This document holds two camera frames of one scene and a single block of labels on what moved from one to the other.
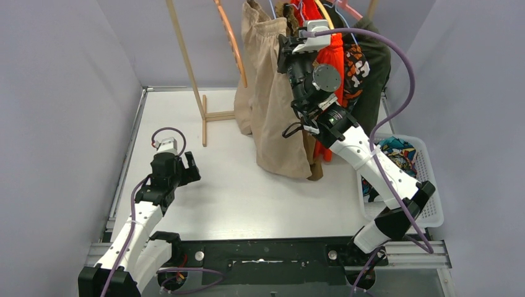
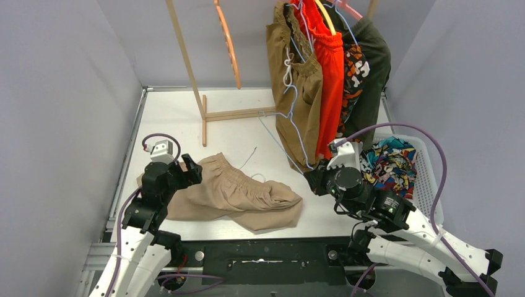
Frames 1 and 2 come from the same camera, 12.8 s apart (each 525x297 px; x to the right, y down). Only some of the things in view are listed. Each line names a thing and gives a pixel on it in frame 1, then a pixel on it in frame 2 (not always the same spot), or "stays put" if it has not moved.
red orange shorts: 310,10 stays put
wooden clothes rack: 213,116 stays put
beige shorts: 264,105 → 225,190
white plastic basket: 432,215 stays put
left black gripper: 180,169 stays put
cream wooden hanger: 330,23 stays put
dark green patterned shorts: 366,66 stays put
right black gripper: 286,55 → 317,177
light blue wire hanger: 272,9 → 260,113
